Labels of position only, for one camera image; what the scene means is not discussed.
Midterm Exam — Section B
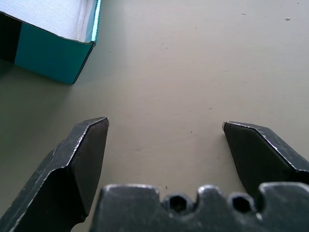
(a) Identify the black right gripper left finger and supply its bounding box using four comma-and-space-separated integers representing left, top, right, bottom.
0, 116, 109, 232

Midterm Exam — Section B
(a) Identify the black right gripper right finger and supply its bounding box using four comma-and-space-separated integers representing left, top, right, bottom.
222, 121, 309, 194

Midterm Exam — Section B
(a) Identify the teal cardboard box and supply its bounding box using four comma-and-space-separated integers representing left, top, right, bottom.
0, 0, 102, 85

